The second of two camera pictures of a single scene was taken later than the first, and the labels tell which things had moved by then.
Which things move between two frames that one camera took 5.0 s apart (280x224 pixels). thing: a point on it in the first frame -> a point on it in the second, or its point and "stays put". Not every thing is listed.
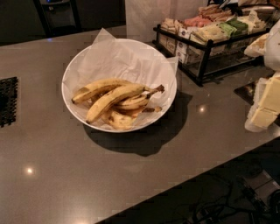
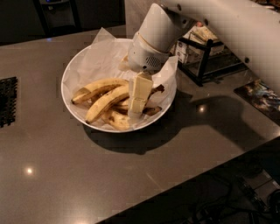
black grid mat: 8,101 stays put
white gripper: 273,49 -> 142,57
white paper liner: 135,61 stays put
